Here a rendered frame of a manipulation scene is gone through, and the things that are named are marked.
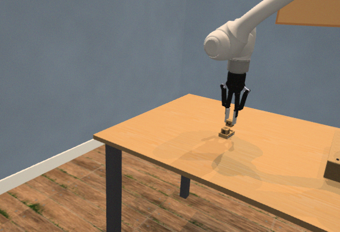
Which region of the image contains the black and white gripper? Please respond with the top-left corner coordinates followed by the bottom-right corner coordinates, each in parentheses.
top-left (220, 71), bottom-right (250, 125)

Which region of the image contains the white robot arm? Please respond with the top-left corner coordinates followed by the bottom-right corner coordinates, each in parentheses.
top-left (204, 0), bottom-right (294, 74)

